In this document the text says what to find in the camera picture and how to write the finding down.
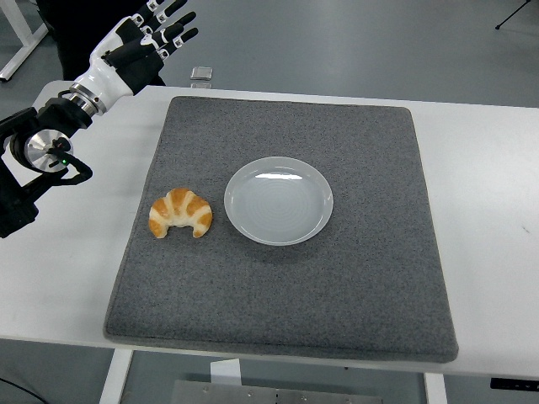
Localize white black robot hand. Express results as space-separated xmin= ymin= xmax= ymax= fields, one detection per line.
xmin=74 ymin=0 xmax=200 ymax=111

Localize black floor cable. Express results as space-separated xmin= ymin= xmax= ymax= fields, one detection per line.
xmin=0 ymin=377 xmax=33 ymax=399

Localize person's legs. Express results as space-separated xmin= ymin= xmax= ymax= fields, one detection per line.
xmin=35 ymin=0 xmax=168 ymax=88

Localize white paper label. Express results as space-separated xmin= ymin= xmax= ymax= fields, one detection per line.
xmin=209 ymin=359 xmax=242 ymax=385

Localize white desk frame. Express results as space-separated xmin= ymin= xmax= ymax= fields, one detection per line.
xmin=0 ymin=0 xmax=48 ymax=83

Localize white table leg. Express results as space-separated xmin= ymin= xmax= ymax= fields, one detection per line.
xmin=99 ymin=348 xmax=134 ymax=404
xmin=424 ymin=372 xmax=448 ymax=404

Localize grey felt mat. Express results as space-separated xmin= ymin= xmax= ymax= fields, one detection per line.
xmin=103 ymin=95 xmax=460 ymax=365

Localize black desk control panel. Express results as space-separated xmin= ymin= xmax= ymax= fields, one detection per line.
xmin=490 ymin=377 xmax=539 ymax=391

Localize light grey round plate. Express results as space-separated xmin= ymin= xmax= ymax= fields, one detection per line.
xmin=223 ymin=156 xmax=334 ymax=247

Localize black tripod leg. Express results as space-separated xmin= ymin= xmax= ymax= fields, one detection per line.
xmin=494 ymin=0 xmax=534 ymax=30

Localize golden croissant bread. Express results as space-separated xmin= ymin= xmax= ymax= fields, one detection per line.
xmin=148 ymin=187 xmax=214 ymax=239

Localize grey metal plate with screws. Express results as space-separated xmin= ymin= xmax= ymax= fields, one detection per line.
xmin=170 ymin=380 xmax=388 ymax=404

